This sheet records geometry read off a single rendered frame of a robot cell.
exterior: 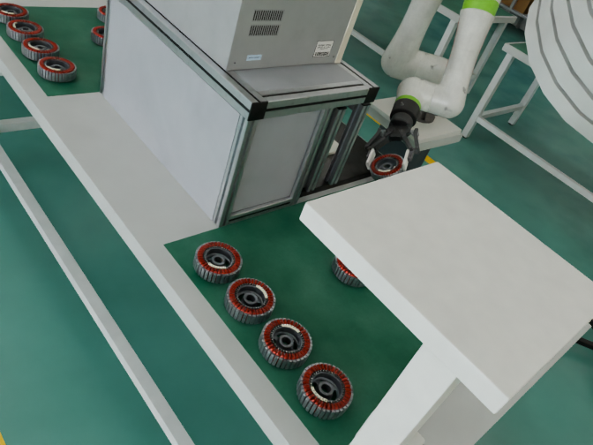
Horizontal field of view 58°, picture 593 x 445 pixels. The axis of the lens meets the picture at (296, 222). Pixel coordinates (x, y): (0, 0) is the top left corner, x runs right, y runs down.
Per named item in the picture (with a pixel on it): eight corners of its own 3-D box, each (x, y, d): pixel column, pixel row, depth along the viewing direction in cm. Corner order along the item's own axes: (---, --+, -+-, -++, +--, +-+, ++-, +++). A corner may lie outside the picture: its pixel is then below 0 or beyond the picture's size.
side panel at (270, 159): (290, 198, 157) (326, 101, 137) (296, 204, 155) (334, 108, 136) (212, 221, 139) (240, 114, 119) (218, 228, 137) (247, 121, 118)
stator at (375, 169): (376, 161, 178) (374, 152, 175) (409, 162, 173) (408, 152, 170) (367, 183, 171) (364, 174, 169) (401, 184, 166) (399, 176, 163)
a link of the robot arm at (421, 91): (398, 90, 196) (403, 66, 187) (431, 99, 194) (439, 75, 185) (388, 116, 189) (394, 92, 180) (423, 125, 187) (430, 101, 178)
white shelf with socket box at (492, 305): (351, 313, 128) (438, 161, 100) (470, 440, 111) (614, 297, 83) (236, 376, 106) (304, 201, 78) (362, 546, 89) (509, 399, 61)
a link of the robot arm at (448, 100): (458, 16, 189) (461, 4, 178) (491, 24, 187) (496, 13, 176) (426, 115, 193) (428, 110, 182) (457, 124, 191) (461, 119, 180)
